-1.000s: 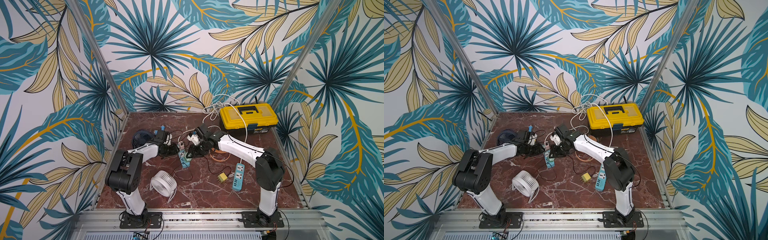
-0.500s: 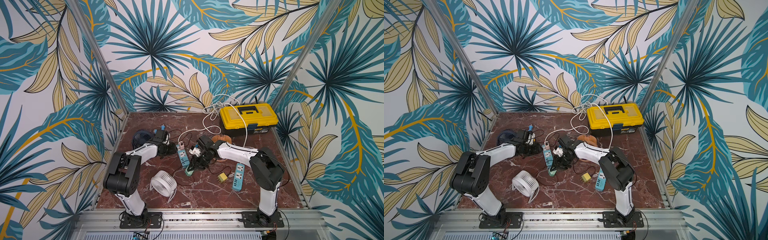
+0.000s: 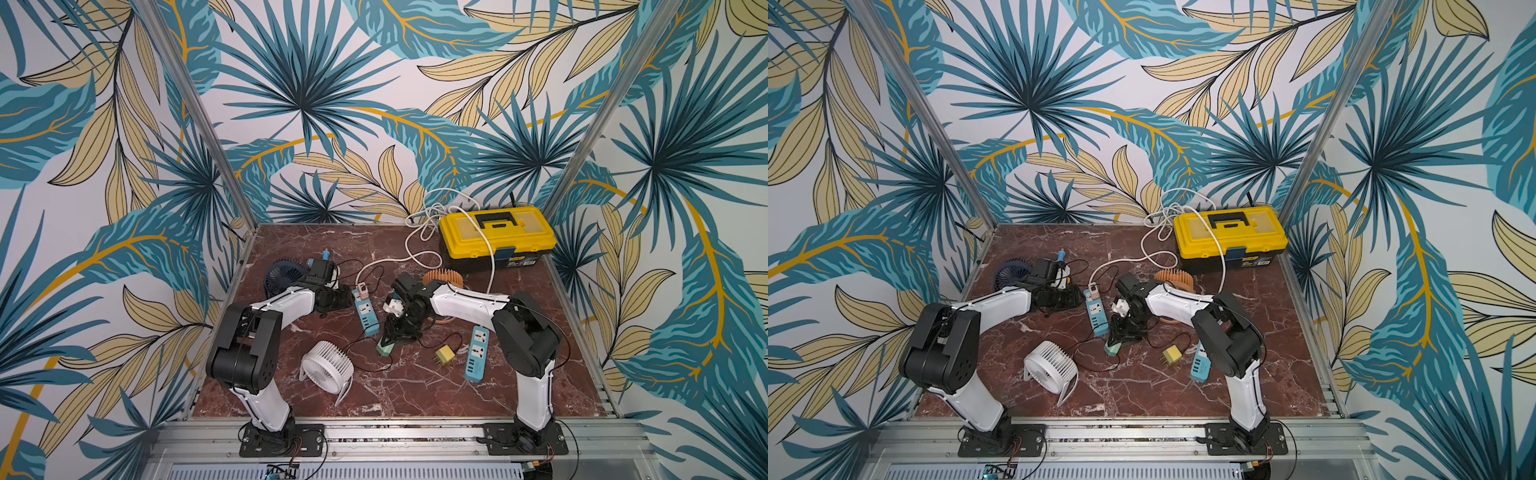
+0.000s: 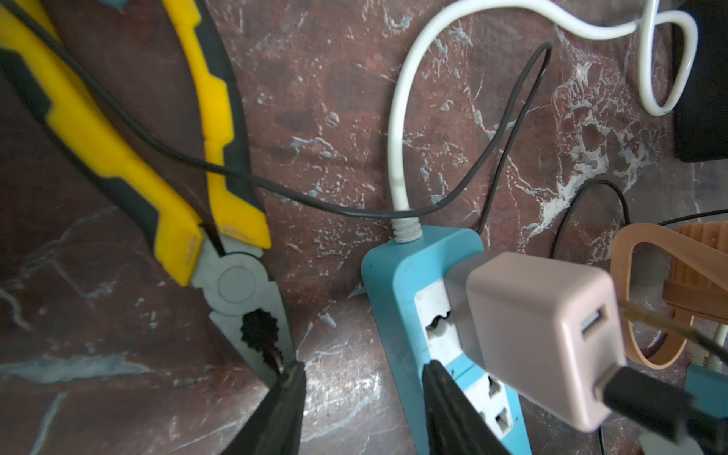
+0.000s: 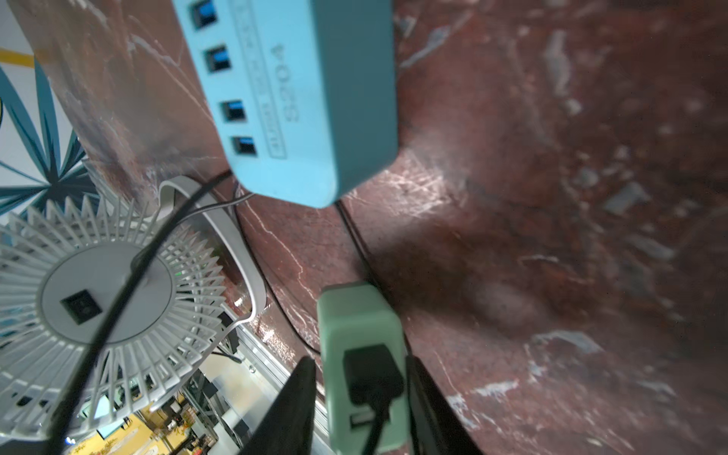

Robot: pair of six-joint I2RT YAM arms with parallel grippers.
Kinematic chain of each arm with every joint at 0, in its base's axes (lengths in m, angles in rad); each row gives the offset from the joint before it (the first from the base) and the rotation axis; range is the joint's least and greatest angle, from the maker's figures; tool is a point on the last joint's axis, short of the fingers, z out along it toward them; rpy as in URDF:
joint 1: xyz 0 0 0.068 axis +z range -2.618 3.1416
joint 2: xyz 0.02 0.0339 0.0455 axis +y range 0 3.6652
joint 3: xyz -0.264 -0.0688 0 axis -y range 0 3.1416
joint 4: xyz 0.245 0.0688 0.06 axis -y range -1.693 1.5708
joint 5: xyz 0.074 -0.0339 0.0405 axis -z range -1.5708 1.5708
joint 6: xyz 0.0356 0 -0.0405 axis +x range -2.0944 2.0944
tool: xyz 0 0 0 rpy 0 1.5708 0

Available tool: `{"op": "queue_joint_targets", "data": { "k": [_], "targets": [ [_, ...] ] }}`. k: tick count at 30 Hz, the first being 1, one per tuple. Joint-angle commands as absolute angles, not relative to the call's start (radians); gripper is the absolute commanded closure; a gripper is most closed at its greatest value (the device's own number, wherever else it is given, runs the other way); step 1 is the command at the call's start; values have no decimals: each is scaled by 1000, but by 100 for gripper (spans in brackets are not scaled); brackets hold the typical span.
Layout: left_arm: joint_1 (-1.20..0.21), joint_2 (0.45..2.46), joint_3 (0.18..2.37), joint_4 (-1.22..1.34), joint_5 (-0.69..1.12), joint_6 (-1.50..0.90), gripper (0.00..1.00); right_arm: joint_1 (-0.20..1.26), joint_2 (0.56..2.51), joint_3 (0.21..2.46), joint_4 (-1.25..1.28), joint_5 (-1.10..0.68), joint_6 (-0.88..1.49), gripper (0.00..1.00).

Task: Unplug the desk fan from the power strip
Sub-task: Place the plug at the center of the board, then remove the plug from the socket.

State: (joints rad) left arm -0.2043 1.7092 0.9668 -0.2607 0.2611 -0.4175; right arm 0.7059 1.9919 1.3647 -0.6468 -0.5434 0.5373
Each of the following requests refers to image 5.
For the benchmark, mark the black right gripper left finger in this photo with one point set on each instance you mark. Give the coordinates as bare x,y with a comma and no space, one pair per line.
288,426

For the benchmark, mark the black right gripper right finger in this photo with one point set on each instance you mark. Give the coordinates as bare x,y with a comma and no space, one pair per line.
435,427

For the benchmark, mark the aluminium front frame rail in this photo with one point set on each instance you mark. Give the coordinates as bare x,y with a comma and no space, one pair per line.
271,374

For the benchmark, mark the black USB cable yellow charger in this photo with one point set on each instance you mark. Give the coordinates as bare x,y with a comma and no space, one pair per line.
359,245

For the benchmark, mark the blue power strip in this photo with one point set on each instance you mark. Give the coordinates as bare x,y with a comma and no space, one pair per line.
302,93

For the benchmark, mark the black cable green charger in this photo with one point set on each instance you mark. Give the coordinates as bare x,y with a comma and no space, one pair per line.
373,379

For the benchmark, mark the white desk fan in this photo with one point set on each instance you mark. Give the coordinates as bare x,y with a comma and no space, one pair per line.
108,307

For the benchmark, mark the green USB charger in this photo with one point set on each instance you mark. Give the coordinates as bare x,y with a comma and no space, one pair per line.
352,316

